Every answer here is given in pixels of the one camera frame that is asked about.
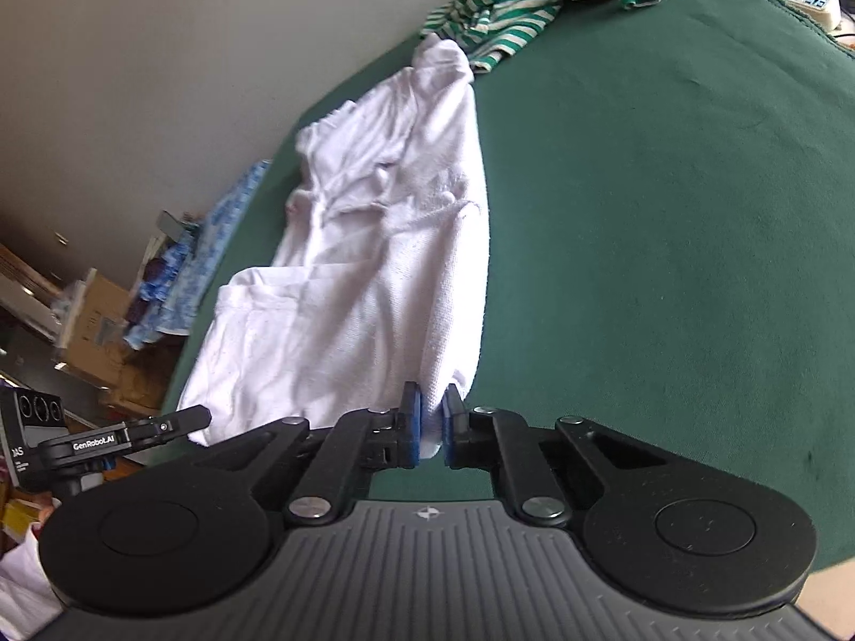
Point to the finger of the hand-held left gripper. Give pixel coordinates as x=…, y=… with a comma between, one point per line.
x=177, y=422

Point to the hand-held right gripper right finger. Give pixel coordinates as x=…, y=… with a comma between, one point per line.
x=453, y=427

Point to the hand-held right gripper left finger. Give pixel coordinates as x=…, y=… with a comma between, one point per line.
x=413, y=427

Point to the white shirt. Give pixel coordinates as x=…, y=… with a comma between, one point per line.
x=374, y=247

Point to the cardboard box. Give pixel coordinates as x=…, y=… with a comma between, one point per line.
x=143, y=374
x=93, y=320

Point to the white cloth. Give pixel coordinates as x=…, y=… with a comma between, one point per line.
x=20, y=581

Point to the blue purple crumpled cloth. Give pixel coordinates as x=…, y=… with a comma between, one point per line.
x=157, y=280

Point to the blue patterned towel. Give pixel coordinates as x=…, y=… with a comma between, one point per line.
x=220, y=234

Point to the small grey box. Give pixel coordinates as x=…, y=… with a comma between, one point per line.
x=167, y=220

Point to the green table cover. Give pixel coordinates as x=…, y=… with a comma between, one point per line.
x=634, y=213

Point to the green striped shirt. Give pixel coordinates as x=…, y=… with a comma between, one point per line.
x=507, y=6

